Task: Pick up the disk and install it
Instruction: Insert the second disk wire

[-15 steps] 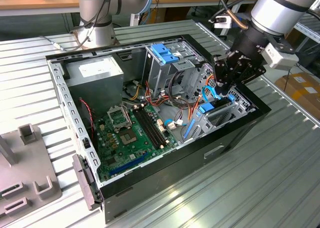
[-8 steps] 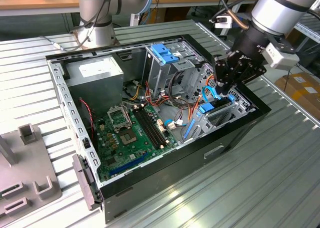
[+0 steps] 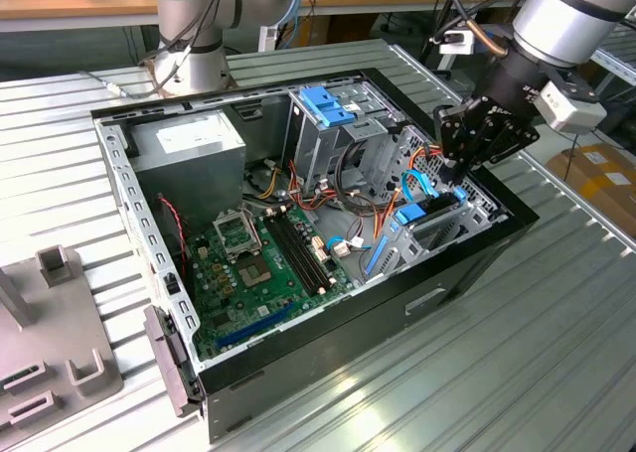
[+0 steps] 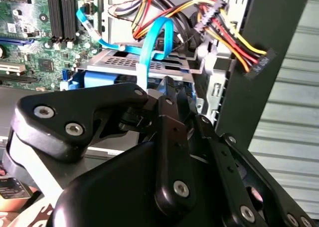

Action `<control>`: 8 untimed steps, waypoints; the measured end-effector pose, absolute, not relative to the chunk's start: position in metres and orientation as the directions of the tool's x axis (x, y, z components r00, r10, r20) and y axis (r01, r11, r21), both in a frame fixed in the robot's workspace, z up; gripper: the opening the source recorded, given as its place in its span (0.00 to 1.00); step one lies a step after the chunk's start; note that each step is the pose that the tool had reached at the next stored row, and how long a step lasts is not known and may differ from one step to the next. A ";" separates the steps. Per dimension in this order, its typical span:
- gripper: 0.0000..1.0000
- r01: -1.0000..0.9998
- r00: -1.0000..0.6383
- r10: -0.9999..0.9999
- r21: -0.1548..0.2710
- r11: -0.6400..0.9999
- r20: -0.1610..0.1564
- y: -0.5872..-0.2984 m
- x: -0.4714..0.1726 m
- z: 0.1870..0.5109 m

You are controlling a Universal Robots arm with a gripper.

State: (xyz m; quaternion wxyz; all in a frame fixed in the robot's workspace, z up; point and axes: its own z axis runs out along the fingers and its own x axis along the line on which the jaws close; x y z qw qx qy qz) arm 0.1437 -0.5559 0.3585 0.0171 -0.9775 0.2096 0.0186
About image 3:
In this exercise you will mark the grey parts rack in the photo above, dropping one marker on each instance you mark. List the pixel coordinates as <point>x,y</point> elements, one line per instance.
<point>54,323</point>

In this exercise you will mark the grey power supply unit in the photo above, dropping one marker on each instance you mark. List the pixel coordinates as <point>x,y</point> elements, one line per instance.
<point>199,174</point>

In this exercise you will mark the CPU socket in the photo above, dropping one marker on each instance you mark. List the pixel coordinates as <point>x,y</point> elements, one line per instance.
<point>254,273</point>

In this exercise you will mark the brown square base plate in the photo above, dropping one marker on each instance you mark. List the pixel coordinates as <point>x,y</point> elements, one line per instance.
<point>149,72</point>

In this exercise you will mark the black open PC case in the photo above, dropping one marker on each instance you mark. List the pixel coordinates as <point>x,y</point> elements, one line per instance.
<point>348,333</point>

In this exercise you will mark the hard disk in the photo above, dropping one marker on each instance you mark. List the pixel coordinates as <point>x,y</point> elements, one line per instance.
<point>412,213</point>

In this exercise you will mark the metal slat side table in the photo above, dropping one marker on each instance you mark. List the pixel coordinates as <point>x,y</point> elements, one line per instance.
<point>618,62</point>

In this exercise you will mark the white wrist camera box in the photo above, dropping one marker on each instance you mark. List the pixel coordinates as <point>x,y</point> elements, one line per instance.
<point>571,111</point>

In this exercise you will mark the brown cardboard box with labels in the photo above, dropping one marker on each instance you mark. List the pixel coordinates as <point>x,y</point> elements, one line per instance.
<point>601,194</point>

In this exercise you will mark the black RAM slot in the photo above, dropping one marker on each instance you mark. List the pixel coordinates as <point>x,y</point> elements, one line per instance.
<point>307,248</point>
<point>293,256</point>

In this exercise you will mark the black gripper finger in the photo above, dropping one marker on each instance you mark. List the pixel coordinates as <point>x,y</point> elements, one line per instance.
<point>449,129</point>
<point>512,141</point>

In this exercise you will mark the grey plastic case latch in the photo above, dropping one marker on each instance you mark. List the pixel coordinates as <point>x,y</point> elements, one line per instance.
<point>166,372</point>

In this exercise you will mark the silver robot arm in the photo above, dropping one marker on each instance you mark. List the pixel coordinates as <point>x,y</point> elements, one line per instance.
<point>561,15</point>

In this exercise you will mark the blue expansion slot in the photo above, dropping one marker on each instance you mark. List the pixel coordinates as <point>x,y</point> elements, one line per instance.
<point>253,327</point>

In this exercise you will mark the green motherboard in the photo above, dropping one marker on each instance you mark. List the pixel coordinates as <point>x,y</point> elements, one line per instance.
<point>233,298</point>

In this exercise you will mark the grey metal disk bay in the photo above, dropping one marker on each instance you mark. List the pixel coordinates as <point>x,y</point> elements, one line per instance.
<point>447,233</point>

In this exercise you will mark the green RAM stick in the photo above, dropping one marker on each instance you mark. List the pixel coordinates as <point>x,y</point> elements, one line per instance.
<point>17,378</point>

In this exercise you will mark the blue plastic drive latch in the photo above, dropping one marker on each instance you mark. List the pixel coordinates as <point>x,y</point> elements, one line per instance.
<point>323,104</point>

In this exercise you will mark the grey metal drive cage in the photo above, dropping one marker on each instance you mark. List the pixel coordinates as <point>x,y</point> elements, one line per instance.
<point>318,149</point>

